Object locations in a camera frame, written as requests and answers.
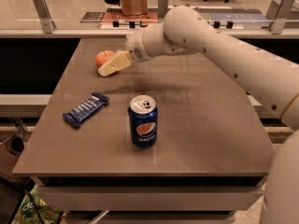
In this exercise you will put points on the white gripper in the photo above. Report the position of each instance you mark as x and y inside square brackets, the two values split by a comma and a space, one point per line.
[135, 47]

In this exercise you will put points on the red apple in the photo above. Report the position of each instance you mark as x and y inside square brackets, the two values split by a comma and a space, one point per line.
[102, 57]

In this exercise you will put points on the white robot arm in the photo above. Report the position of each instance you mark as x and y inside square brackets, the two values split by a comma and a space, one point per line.
[273, 81]

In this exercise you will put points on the blue Pepsi can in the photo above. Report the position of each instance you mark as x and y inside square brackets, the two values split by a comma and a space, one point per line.
[143, 119]

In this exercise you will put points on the blue snack bar wrapper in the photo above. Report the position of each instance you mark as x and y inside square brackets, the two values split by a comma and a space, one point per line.
[86, 109]

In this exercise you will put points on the green patterned bag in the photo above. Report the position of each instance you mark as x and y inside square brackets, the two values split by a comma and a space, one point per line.
[33, 210]

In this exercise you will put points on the middle metal glass post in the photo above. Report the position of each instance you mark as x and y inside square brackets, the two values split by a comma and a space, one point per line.
[162, 8]

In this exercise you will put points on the metal glass post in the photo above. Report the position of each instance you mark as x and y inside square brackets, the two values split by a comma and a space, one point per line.
[162, 8]
[46, 21]
[279, 21]

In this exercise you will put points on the left metal glass post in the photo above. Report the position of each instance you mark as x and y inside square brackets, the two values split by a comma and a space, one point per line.
[46, 21]

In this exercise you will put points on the right metal glass post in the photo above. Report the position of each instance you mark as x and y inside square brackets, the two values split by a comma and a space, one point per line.
[279, 21]

